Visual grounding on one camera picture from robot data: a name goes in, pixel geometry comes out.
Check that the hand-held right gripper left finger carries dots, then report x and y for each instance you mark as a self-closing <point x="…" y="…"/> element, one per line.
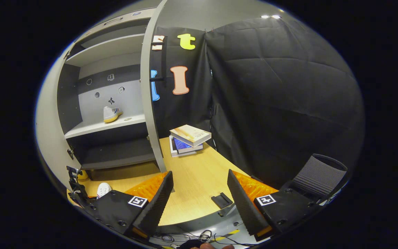
<point x="152" y="207"/>

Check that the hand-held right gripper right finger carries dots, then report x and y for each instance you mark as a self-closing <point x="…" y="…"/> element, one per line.
<point x="244" y="207"/>

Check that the white canvas shoe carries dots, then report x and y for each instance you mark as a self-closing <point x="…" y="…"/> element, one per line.
<point x="112" y="114"/>
<point x="103" y="189"/>

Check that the white shoe cabinet door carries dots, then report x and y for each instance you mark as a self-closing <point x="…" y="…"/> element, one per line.
<point x="147" y="86"/>
<point x="47" y="131"/>

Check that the white shoe cabinet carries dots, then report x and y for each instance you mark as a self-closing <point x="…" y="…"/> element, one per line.
<point x="95" y="126"/>

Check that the white cabinet drawer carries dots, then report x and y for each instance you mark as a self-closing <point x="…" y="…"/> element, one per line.
<point x="123" y="19"/>

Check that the small black holder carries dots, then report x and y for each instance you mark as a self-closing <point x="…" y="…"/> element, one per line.
<point x="222" y="200"/>

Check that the white cover book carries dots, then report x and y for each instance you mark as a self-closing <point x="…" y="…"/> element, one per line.
<point x="175" y="150"/>

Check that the blue cover book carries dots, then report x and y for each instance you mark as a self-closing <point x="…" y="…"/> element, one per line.
<point x="185" y="146"/>

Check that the black ribbed chair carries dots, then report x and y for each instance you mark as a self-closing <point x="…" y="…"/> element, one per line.
<point x="318" y="174"/>

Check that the beige cover book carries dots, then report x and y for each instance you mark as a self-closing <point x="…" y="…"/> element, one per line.
<point x="192" y="134"/>

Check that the black backdrop cloth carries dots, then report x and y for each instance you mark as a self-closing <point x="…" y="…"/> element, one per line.
<point x="271" y="103"/>

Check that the long ceiling light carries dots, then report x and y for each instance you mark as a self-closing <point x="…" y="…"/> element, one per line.
<point x="271" y="16"/>

